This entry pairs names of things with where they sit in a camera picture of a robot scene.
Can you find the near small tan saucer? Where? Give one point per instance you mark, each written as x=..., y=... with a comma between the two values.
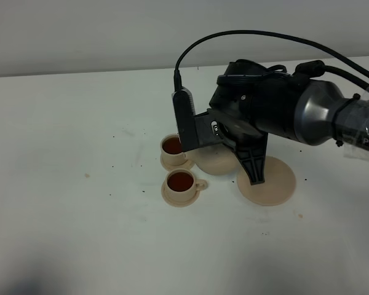
x=180, y=203

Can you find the far small tan saucer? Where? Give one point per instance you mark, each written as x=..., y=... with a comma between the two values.
x=174, y=161

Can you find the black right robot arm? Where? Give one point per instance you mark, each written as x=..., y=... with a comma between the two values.
x=314, y=104

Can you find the far tan teacup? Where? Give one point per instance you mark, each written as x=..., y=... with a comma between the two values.
x=171, y=144

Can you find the near tan teacup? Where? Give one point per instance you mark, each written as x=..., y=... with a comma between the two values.
x=181, y=185

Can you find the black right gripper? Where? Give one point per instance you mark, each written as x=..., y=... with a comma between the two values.
x=250, y=102

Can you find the tan teacup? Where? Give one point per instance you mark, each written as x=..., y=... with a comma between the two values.
x=181, y=185
x=171, y=144

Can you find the large tan teapot saucer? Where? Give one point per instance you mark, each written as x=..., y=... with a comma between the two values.
x=279, y=185

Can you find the tan ceramic teapot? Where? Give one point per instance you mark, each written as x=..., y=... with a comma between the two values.
x=217, y=160

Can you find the small tan saucer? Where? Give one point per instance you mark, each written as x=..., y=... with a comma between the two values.
x=174, y=161
x=180, y=203

